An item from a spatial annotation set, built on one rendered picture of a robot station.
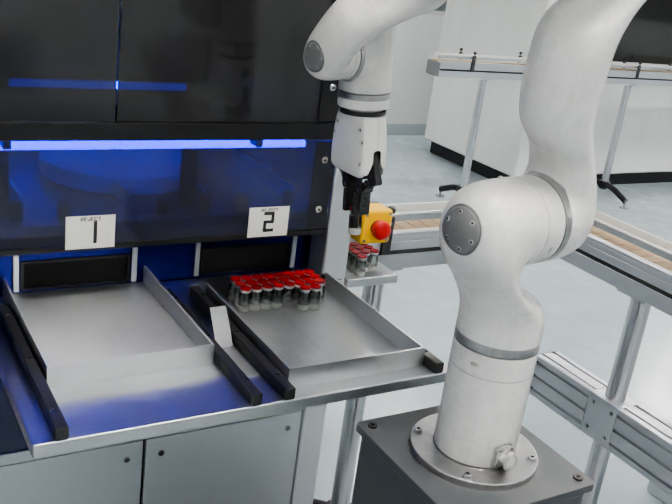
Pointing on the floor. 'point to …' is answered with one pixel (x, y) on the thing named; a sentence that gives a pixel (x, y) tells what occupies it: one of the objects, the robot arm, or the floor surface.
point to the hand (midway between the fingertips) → (356, 200)
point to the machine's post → (308, 446)
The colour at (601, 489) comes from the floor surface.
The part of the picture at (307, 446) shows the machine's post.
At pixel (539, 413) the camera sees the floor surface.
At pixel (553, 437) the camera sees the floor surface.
